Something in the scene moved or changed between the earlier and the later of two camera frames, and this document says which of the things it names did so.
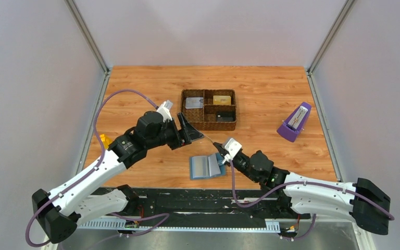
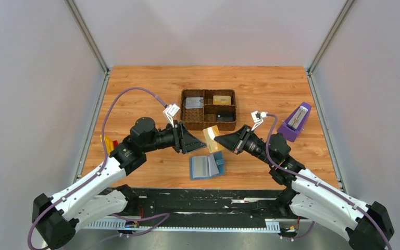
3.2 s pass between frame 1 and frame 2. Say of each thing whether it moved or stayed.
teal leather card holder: stayed
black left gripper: moved
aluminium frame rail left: stayed
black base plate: stayed
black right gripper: moved
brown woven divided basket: stayed
